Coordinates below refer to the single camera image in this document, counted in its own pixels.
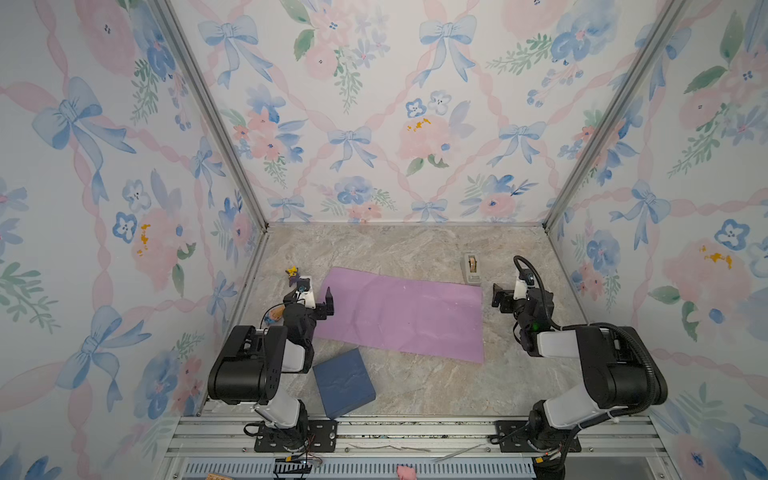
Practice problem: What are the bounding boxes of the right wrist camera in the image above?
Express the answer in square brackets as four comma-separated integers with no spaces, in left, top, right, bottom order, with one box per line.
[513,278,532,300]

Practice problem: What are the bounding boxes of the purple wrapping paper sheet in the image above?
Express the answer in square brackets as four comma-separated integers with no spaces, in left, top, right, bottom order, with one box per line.
[315,267,485,364]

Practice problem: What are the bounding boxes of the orange toy figure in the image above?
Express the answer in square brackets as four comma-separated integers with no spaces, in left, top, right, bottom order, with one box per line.
[264,305,285,325]

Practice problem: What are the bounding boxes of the pink object on rail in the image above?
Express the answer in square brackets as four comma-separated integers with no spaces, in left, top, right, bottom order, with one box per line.
[396,465,418,480]

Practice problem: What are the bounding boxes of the aluminium rail frame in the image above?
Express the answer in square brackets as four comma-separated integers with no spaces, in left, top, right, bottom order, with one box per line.
[155,415,681,479]

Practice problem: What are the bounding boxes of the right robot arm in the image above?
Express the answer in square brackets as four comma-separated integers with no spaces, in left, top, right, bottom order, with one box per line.
[489,280,668,453]

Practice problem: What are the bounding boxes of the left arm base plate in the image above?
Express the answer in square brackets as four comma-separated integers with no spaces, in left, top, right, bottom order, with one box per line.
[243,420,338,454]

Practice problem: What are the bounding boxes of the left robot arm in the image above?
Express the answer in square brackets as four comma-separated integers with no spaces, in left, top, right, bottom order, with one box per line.
[207,290,334,452]

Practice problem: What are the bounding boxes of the black corrugated cable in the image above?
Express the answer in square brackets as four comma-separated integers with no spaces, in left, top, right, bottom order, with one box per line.
[512,254,669,415]

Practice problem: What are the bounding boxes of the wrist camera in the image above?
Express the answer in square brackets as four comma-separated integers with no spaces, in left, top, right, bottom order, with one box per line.
[513,278,532,300]
[296,276,316,309]

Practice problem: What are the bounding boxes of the yellow purple toy figure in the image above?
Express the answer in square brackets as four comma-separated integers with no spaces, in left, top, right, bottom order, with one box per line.
[285,266,300,286]

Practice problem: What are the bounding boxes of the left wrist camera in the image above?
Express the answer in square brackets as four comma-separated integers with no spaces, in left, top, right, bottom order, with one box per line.
[296,276,316,309]

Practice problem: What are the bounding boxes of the dark blue gift box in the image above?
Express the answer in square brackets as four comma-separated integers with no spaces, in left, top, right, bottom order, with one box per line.
[313,349,376,419]

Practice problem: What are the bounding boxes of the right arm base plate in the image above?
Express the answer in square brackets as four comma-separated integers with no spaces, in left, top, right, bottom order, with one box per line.
[488,420,569,454]

